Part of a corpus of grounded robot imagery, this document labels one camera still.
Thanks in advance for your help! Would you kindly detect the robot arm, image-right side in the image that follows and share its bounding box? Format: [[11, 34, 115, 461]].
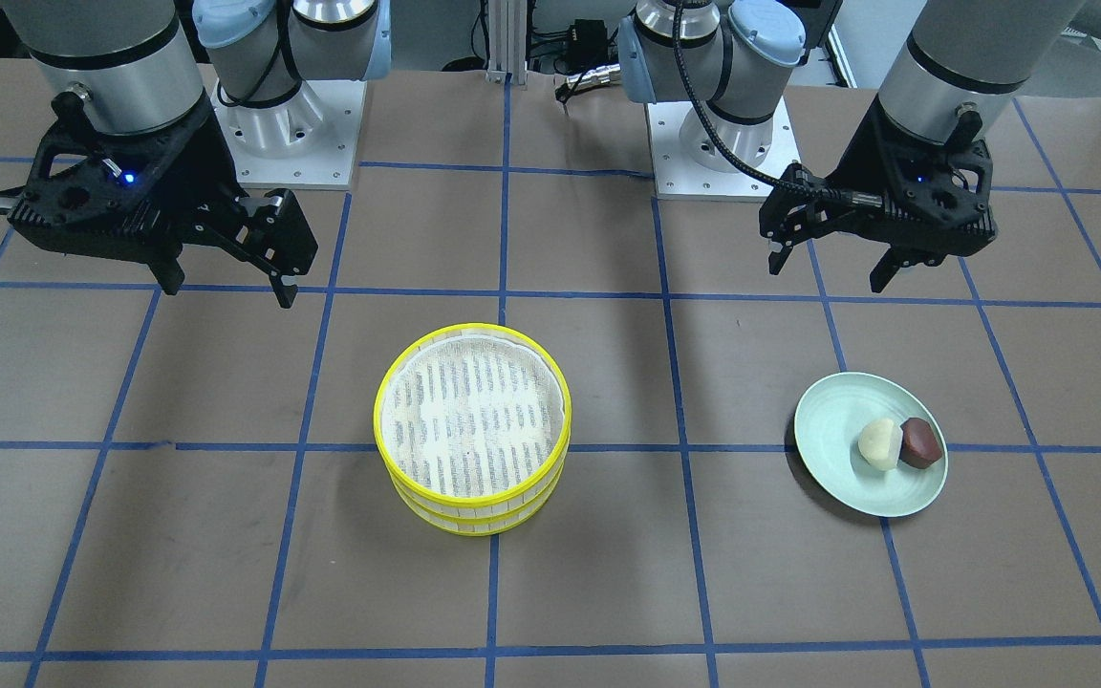
[[615, 1, 1101, 292]]

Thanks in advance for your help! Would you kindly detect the metal base plate image-right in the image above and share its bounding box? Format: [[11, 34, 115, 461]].
[[645, 99, 800, 203]]

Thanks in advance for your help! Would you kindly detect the light green plate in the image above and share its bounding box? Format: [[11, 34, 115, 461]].
[[792, 372, 949, 518]]

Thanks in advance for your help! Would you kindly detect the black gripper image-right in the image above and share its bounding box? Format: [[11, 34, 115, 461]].
[[759, 99, 998, 293]]

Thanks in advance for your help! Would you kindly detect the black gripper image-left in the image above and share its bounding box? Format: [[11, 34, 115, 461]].
[[8, 92, 318, 309]]

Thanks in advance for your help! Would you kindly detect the black cable image-right gripper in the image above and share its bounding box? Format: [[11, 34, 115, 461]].
[[635, 1, 886, 209]]

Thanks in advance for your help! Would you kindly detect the metal base plate image-left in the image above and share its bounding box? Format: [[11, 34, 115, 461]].
[[210, 81, 368, 192]]

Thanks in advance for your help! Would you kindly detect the aluminium frame post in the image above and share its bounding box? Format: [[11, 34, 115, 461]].
[[484, 0, 528, 90]]

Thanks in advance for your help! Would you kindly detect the brown bun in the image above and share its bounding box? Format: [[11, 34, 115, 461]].
[[900, 417, 945, 470]]

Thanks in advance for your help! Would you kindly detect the white bun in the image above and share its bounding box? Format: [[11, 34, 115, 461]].
[[855, 417, 903, 473]]

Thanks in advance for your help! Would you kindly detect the metal cable connector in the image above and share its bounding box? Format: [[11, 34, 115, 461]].
[[554, 62, 623, 108]]

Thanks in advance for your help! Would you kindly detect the yellow steamer layer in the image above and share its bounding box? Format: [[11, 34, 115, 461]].
[[392, 469, 563, 537], [372, 323, 573, 509]]

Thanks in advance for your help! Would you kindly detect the black power adapter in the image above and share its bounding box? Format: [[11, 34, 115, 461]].
[[564, 18, 609, 70]]

